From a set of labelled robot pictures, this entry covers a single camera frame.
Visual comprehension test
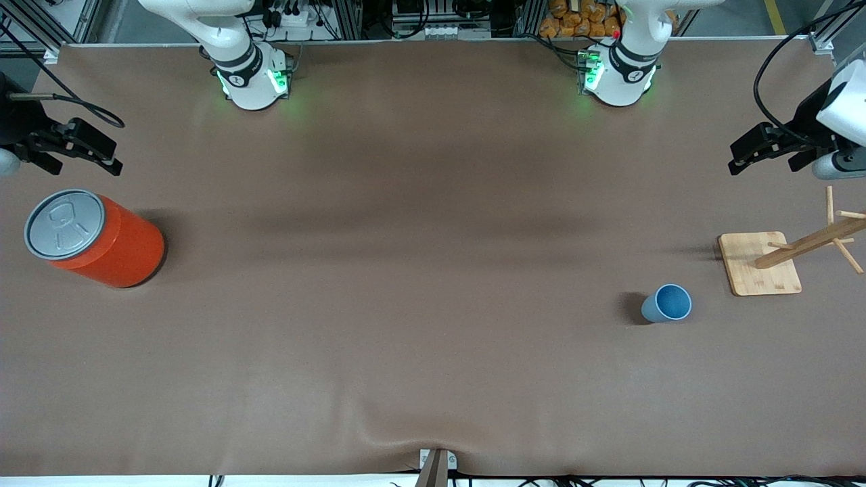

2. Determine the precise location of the aluminium frame profile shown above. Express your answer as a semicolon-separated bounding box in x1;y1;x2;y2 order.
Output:
807;0;866;56
0;0;104;56

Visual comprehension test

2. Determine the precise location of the light blue plastic cup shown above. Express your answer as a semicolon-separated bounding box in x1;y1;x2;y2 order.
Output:
640;283;693;324

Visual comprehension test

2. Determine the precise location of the orange can with grey lid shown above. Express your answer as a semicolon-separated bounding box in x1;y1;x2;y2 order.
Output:
24;189;166;289

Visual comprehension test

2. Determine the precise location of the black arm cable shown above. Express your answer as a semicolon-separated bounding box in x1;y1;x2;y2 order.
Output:
752;0;865;144
0;19;127;130

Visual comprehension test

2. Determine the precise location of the table edge clamp bracket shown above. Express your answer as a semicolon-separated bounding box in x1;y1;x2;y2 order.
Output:
413;448;458;487

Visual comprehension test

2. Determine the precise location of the wooden cup rack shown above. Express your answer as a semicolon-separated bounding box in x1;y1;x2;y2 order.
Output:
717;186;866;298

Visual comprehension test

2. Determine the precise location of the black base cable bundle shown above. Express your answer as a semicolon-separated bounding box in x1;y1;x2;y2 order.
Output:
530;32;591;72

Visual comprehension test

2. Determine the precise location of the white power strip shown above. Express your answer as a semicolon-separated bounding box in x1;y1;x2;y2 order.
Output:
273;7;327;28
416;24;493;39

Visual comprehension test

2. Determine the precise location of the bag of orange snacks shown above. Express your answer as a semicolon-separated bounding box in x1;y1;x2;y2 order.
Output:
539;0;624;39

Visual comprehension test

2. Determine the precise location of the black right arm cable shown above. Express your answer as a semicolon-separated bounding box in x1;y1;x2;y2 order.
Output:
0;19;127;130

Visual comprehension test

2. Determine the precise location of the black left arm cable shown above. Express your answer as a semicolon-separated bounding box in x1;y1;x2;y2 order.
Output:
752;0;865;144

